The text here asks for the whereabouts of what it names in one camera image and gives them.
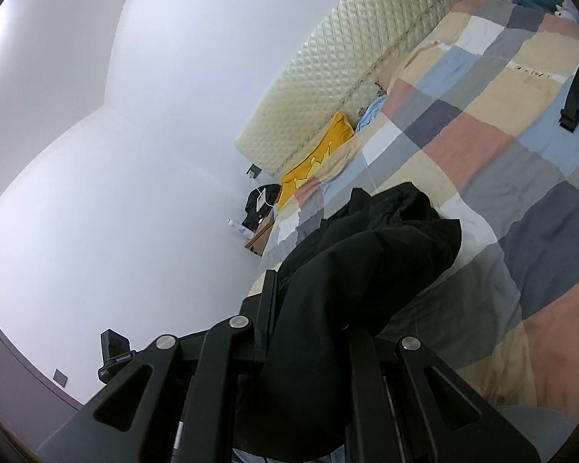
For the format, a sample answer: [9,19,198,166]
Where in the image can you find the white lotion bottle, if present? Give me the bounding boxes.
[228,220,254,239]

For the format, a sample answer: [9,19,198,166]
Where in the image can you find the grey wall socket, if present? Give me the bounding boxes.
[247,164,261,179]

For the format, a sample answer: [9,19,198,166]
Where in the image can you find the grey wall switch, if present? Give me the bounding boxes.
[53,369,68,388]

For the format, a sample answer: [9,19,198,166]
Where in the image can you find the wooden nightstand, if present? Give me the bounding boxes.
[244,212,275,256]

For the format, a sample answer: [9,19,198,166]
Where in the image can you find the plaid patchwork quilt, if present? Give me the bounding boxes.
[260,0,579,423]

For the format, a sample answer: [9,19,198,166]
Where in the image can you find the light blue pillow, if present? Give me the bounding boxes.
[354,95,387,132]

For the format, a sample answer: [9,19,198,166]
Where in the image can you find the black bag on nightstand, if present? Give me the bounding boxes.
[241,184,281,232]

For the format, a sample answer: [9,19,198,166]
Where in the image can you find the cream quilted headboard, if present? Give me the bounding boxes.
[234,0,461,178]

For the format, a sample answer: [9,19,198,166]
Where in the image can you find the yellow crown pillow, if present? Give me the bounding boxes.
[276,111,354,209]

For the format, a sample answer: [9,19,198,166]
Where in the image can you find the black strap with buckle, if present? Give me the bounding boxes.
[557,54,579,134]

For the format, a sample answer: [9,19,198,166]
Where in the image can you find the black puffer jacket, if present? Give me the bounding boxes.
[234,182,462,462]

